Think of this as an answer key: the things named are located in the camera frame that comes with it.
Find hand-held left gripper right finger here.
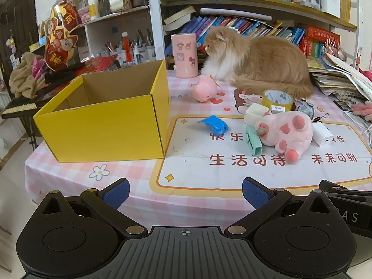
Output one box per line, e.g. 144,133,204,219
224,177,335,237

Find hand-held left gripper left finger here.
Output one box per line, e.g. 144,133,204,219
37,178,148,239

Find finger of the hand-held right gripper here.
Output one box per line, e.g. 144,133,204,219
319,180,372,201

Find mint green plastic holder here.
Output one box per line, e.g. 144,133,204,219
246,124,263,157

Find pink paw plush toy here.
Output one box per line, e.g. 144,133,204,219
253,110,314,163

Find yellow cardboard box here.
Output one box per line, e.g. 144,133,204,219
33,60,170,163

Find white power adapter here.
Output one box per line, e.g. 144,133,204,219
312,122,334,147

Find eyeglasses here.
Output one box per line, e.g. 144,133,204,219
343,110,372,137

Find blue plastic packet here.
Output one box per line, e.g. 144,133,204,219
198,115,229,133

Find small grey alarm clock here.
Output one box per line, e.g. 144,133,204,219
296,99,315,120

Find yellow tape roll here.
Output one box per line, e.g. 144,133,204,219
262,90,295,111

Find black keyboard stand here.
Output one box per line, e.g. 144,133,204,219
20,116,44,149

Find pink pig toy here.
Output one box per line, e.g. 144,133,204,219
192,75,220,103

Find stack of papers and magazines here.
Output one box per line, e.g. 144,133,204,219
308,52,372,102

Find black electric piano keyboard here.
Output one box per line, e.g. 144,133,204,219
1,77,85,120

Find black cloth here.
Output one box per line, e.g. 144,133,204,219
43,64,88,83

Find red paper sheets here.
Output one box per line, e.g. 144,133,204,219
81,56,120,70

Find orange fluffy cat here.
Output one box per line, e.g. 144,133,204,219
198,26,314,99

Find cups of pens and brushes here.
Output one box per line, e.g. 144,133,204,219
105,29,157,63

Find red tassel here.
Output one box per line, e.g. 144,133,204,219
122,32,133,63

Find beige cloth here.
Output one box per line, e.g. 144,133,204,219
9,52,48,99

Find red thick dictionaries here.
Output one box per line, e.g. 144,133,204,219
299,26,340,57

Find pink cylinder container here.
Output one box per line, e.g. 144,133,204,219
171,33,199,78

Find red fortune figure decoration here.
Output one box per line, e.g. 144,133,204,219
43,17,79,72

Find row of blue books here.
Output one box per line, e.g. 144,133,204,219
180,16,306,53

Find white cubby shelf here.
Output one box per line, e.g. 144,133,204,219
84,6,157,61

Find white flat-lying book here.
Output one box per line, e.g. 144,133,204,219
163,6,196,32

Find red gold paper decoration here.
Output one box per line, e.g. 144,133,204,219
55,0,82,31

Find white yellow-label bottle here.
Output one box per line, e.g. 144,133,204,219
87,0,100,18

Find white marker holder box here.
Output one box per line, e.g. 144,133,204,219
320,0,341,18

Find dark wooden cabinet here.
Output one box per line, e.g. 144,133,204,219
0,0,40,73

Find white shelf post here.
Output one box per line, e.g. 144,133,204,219
147,0,167,61

